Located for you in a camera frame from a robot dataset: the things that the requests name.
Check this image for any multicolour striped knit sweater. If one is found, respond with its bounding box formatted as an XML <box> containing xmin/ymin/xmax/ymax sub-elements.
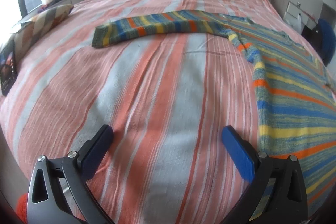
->
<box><xmin>92</xmin><ymin>11</ymin><xmax>335</xmax><ymax>223</ymax></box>

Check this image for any dark book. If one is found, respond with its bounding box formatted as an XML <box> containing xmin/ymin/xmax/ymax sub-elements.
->
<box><xmin>1</xmin><ymin>40</ymin><xmax>17</xmax><ymax>96</ymax></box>

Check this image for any pink striped bed cover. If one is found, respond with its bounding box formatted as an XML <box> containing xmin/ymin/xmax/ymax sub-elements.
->
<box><xmin>1</xmin><ymin>0</ymin><xmax>316</xmax><ymax>223</ymax></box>

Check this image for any chevron patterned cushion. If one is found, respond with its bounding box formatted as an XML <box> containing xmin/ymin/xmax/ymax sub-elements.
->
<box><xmin>10</xmin><ymin>5</ymin><xmax>74</xmax><ymax>61</ymax></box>

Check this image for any blue garment on chair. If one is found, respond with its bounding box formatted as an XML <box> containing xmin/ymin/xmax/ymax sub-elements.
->
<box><xmin>317</xmin><ymin>18</ymin><xmax>335</xmax><ymax>67</ymax></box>

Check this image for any white plastic bag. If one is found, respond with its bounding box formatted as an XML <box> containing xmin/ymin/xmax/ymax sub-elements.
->
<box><xmin>283</xmin><ymin>12</ymin><xmax>302</xmax><ymax>34</ymax></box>

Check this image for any white desk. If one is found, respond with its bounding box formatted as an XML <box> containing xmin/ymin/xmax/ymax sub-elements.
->
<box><xmin>271</xmin><ymin>0</ymin><xmax>317</xmax><ymax>31</ymax></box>

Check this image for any white window bench cabinet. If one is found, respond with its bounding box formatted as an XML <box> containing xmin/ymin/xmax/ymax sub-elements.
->
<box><xmin>18</xmin><ymin>0</ymin><xmax>73</xmax><ymax>24</ymax></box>

